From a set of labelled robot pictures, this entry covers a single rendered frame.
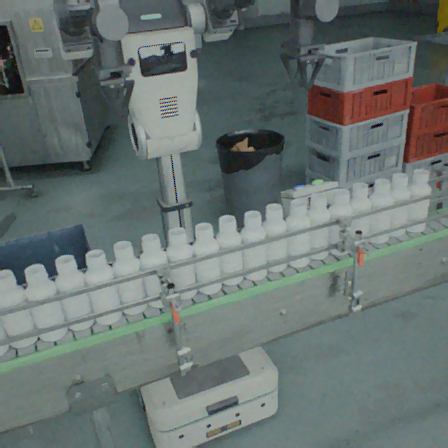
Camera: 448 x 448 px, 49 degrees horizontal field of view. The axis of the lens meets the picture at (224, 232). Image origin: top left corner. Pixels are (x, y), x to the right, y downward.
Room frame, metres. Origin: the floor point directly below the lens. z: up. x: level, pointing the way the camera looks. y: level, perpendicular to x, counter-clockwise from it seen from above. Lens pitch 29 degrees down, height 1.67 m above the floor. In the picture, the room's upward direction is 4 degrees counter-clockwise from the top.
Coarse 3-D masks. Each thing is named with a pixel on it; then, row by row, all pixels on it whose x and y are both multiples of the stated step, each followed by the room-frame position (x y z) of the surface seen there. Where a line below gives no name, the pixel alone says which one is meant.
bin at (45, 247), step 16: (80, 224) 1.42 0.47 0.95; (16, 240) 1.35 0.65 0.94; (32, 240) 1.37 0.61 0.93; (48, 240) 1.38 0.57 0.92; (64, 240) 1.40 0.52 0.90; (80, 240) 1.42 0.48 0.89; (0, 256) 1.33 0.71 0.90; (16, 256) 1.35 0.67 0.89; (32, 256) 1.36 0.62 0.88; (48, 256) 1.38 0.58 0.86; (80, 256) 1.41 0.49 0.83; (16, 272) 1.34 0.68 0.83; (48, 272) 1.37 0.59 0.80; (32, 432) 0.83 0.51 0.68
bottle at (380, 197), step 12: (384, 180) 1.11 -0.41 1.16; (384, 192) 1.08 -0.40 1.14; (372, 204) 1.09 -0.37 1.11; (384, 204) 1.07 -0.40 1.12; (372, 216) 1.08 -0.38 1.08; (384, 216) 1.07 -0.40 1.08; (372, 228) 1.08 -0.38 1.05; (384, 228) 1.07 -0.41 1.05; (372, 240) 1.08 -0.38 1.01; (384, 240) 1.07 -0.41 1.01
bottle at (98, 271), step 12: (96, 252) 0.87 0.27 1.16; (96, 264) 0.84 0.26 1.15; (84, 276) 0.85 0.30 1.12; (96, 276) 0.83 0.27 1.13; (108, 276) 0.84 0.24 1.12; (108, 288) 0.83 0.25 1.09; (96, 300) 0.83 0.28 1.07; (108, 300) 0.83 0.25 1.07; (120, 312) 0.85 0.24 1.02; (108, 324) 0.83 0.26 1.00
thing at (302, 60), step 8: (288, 48) 1.19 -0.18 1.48; (296, 56) 1.16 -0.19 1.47; (304, 56) 1.15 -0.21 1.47; (312, 56) 1.15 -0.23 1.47; (320, 56) 1.17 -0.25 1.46; (304, 64) 1.15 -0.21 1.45; (320, 64) 1.16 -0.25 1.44; (304, 72) 1.16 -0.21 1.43; (312, 72) 1.18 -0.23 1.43; (304, 80) 1.16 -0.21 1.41; (312, 80) 1.17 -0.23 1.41
